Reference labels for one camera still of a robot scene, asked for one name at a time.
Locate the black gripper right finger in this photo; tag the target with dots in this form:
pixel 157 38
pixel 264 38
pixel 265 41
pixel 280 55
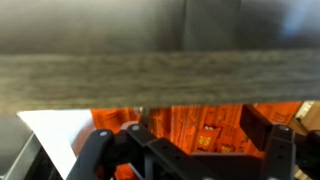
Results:
pixel 280 153

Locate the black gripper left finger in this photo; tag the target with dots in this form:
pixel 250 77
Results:
pixel 100 156

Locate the white drawer with orange items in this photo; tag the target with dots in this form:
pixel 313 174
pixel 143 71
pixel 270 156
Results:
pixel 160 80

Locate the tan packets pile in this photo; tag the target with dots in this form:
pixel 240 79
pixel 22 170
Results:
pixel 310 116

